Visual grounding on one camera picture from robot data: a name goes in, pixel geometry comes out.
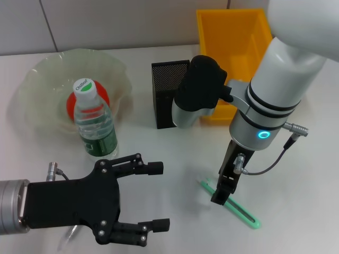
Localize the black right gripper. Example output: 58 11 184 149
210 139 256 206

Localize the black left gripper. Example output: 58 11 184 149
20 159 122 245

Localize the mint green utility knife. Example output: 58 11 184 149
195 177 263 230

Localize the clear water bottle green label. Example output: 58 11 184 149
73 78 119 161

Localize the red-orange toy orange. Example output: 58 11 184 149
66 80 111 121

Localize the silver clear pen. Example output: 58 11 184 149
57 224 80 251

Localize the black mesh pen holder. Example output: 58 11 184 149
151 59 191 130

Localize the pale green glass fruit plate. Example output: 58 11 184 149
17 48 133 138

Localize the yellow plastic bin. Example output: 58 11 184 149
195 8 273 125

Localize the left arm cable with plugs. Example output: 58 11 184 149
45 161 70 182

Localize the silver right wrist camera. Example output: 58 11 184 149
171 55 251 130

